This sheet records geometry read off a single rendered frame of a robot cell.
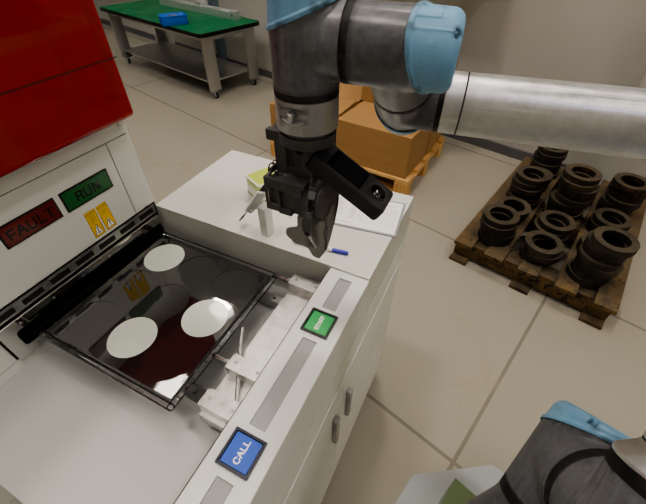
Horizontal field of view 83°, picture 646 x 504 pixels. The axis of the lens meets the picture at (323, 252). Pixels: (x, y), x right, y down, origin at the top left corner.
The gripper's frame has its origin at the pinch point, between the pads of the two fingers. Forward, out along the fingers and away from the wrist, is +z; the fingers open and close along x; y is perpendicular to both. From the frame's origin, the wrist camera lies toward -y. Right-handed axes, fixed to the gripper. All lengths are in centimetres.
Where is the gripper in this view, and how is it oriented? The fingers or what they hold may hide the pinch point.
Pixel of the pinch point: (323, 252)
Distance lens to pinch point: 57.9
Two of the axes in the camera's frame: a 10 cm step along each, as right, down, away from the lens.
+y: -9.0, -3.0, 3.2
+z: 0.0, 7.3, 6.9
